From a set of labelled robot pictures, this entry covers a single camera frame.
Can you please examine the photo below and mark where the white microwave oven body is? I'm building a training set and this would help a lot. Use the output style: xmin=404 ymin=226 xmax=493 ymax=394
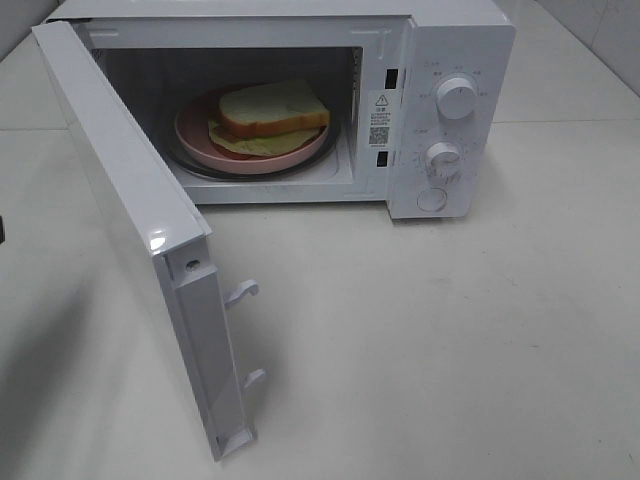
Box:
xmin=40 ymin=1 xmax=515 ymax=219

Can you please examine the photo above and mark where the upper white round knob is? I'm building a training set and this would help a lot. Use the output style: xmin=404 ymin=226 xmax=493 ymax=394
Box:
xmin=435 ymin=74 xmax=478 ymax=120

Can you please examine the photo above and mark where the white warning label sticker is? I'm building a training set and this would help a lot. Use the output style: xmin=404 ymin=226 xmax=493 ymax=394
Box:
xmin=366 ymin=89 xmax=395 ymax=148

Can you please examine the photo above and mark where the pink round plate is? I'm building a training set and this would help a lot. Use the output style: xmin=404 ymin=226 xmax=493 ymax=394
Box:
xmin=173 ymin=89 xmax=337 ymax=179

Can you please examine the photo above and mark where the sandwich with toast bread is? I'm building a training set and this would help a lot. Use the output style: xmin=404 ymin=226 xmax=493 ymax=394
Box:
xmin=208 ymin=79 xmax=331 ymax=157

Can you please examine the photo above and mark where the round door release button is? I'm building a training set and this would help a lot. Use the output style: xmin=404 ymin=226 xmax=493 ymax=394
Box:
xmin=416 ymin=187 xmax=447 ymax=212

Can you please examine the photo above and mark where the glass microwave turntable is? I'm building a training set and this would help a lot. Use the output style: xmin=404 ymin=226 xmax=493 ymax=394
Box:
xmin=164 ymin=117 xmax=340 ymax=182

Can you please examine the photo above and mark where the white microwave door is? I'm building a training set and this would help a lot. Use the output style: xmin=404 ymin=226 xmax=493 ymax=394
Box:
xmin=33 ymin=21 xmax=257 ymax=460

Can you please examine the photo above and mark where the lower white timer knob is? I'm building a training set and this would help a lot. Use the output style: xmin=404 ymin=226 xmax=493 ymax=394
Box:
xmin=425 ymin=142 xmax=462 ymax=178

